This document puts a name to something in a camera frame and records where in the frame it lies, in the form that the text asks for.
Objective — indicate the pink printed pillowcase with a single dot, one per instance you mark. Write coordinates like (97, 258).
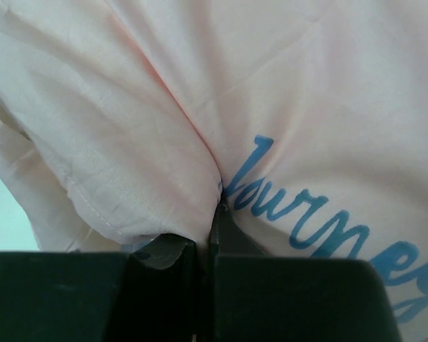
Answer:
(123, 120)

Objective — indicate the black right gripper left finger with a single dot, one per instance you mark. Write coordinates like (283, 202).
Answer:
(165, 252)

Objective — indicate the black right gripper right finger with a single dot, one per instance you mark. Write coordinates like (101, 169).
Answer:
(227, 238)

